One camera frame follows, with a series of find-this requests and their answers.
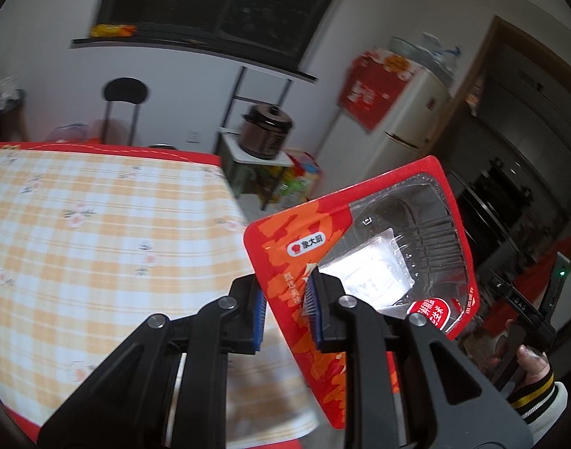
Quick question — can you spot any red food package sleeve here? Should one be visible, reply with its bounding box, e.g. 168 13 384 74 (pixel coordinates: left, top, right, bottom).
244 156 479 429

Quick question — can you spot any right hand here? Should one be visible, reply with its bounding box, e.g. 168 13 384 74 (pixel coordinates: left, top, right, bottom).
488 342 553 387

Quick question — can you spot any black oven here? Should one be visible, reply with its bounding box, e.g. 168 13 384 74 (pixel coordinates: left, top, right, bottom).
448 157 534 271

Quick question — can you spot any checkered tablecloth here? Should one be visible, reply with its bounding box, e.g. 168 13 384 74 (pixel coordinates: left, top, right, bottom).
0 141 319 449

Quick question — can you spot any colourful shopping bag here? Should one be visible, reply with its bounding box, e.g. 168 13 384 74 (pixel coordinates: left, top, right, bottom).
272 150 323 211

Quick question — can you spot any black metal shelf rack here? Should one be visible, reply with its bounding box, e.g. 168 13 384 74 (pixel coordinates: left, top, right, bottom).
214 66 294 211

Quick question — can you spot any white refrigerator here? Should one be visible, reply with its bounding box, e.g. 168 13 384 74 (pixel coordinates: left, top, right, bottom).
311 68 450 199

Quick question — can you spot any brown rice cooker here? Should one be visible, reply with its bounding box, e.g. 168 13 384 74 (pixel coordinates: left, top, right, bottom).
239 103 294 160

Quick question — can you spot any red cloth on fridge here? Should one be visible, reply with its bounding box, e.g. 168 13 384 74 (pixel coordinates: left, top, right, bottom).
338 48 421 132

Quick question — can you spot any black round stool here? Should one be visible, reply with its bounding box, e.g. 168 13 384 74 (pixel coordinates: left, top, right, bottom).
100 77 149 146

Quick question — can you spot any dark window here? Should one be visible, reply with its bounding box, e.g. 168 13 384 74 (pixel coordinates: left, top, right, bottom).
88 0 332 72

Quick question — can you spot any yellow packet on sill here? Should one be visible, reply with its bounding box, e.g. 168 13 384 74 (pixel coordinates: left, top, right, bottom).
89 23 137 39

